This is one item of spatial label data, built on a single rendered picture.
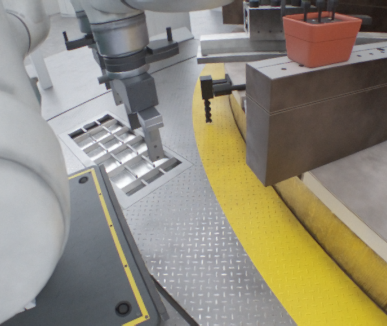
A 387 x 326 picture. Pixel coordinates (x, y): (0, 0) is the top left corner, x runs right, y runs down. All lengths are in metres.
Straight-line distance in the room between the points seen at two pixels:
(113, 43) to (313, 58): 0.54
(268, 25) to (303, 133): 1.15
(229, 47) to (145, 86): 1.59
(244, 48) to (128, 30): 1.63
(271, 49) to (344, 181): 1.27
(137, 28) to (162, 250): 0.92
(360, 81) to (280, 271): 0.72
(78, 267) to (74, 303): 0.11
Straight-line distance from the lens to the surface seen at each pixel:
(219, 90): 1.50
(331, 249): 1.16
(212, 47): 2.02
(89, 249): 0.86
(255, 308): 1.04
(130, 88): 0.45
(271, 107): 0.77
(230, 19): 3.20
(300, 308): 1.06
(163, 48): 0.49
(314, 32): 0.78
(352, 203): 0.96
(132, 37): 0.45
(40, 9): 1.00
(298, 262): 1.14
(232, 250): 1.15
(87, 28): 0.73
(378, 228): 0.92
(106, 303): 0.76
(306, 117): 0.87
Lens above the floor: 0.97
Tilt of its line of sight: 39 degrees down
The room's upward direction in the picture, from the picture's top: 8 degrees counter-clockwise
